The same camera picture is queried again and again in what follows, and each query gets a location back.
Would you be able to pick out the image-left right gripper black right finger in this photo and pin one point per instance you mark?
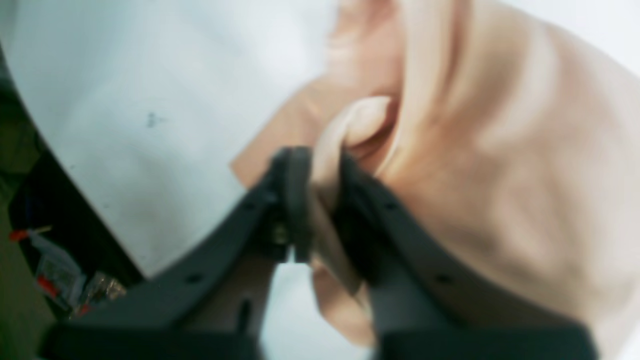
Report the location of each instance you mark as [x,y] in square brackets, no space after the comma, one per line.
[426,304]

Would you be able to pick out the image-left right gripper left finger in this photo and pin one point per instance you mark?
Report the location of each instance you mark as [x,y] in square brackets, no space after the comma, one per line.
[210,305]

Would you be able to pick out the peach t-shirt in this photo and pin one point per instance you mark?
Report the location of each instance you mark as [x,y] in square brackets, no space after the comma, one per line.
[513,142]

